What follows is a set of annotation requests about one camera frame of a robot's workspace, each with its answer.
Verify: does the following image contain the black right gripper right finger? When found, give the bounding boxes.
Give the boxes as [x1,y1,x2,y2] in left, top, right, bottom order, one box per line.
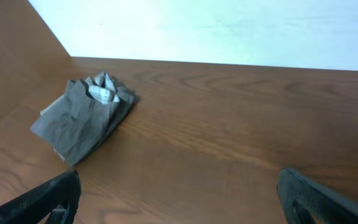
[277,168,358,223]

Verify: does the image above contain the khaki shorts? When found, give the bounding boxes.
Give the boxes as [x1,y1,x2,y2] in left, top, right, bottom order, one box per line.
[40,94,65,161]

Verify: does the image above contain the grey shorts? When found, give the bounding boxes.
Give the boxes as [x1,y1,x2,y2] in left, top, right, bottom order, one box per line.
[30,72,139,166]

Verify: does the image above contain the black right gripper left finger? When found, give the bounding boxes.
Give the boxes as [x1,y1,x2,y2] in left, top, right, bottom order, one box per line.
[0,170,81,224]

